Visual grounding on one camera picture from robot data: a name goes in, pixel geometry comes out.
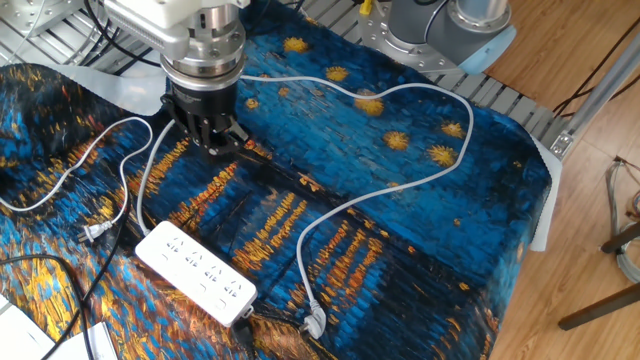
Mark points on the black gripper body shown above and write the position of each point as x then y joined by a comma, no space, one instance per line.
202,102

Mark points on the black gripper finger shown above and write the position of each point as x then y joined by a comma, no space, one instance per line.
192,132
227,140

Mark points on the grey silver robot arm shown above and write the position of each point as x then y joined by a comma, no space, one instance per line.
215,50

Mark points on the white power strip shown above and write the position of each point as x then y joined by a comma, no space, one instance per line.
195,272

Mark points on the silver finned wrist block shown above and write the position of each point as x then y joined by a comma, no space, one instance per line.
145,30

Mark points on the starry night patterned tablecloth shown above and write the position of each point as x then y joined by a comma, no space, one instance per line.
350,150

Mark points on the small yellow tag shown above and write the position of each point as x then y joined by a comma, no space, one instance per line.
366,7

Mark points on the perforated aluminium plate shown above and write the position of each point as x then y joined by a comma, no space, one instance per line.
30,12

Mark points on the white flat box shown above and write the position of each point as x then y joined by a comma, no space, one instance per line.
20,335
95,342

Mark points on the dark wooden furniture leg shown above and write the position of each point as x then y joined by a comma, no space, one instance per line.
620,239
600,306

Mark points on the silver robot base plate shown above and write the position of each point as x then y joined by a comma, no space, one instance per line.
377,37

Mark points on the aluminium frame post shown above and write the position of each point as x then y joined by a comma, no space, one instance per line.
600,90

